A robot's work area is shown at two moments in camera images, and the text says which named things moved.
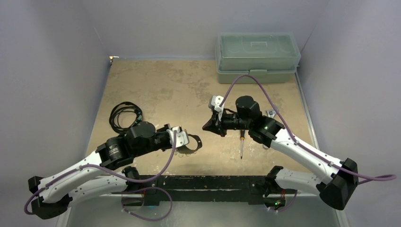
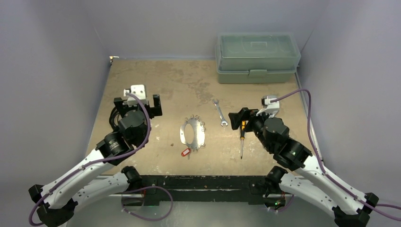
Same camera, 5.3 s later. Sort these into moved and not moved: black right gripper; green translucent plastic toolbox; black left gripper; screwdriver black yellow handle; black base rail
Moved: black right gripper; black left gripper
Not moved: black base rail; screwdriver black yellow handle; green translucent plastic toolbox
